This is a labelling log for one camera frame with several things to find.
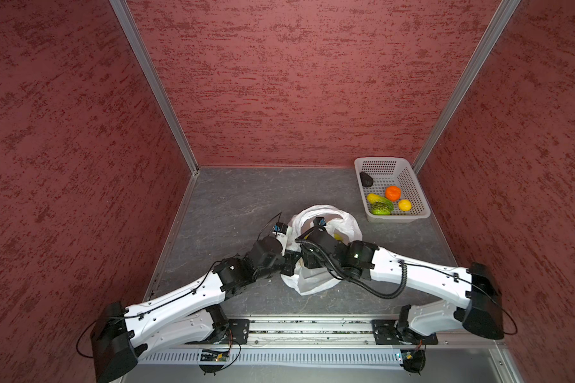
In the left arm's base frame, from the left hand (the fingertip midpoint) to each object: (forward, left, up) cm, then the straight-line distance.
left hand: (299, 261), depth 74 cm
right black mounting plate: (-17, -28, -15) cm, 36 cm away
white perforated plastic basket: (+52, -47, -12) cm, 71 cm away
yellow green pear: (+6, -12, +6) cm, 14 cm away
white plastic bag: (-2, -3, -13) cm, 13 cm away
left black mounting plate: (-18, +20, -16) cm, 31 cm away
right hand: (+2, -3, -2) cm, 4 cm away
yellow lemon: (+31, -47, -12) cm, 57 cm away
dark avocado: (+44, -32, -10) cm, 56 cm away
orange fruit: (+37, -43, -11) cm, 58 cm away
